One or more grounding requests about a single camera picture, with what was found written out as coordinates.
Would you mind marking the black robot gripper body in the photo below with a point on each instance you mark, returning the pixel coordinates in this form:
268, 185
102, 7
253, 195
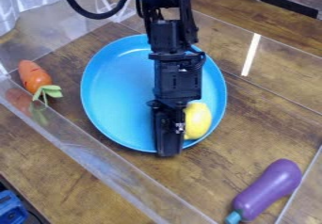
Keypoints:
178, 77

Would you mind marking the clear acrylic enclosure wall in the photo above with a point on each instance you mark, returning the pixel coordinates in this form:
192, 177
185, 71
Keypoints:
82, 179

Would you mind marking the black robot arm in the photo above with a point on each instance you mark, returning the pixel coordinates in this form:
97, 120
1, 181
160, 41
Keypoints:
170, 29

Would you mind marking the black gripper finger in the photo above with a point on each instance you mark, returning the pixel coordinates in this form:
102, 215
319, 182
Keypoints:
169, 130

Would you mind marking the yellow toy lemon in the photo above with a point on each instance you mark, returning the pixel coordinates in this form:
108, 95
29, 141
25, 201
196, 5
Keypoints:
197, 119

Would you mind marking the orange toy carrot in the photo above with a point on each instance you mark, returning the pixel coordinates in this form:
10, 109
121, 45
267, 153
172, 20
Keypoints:
38, 81

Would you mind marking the blue round plastic tray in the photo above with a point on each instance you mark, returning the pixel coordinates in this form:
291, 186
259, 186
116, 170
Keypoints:
116, 90

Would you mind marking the purple toy eggplant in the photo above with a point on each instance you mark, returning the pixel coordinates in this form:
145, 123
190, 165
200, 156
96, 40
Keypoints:
277, 183

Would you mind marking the blue object at corner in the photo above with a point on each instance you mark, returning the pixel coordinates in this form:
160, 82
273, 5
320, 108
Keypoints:
13, 210

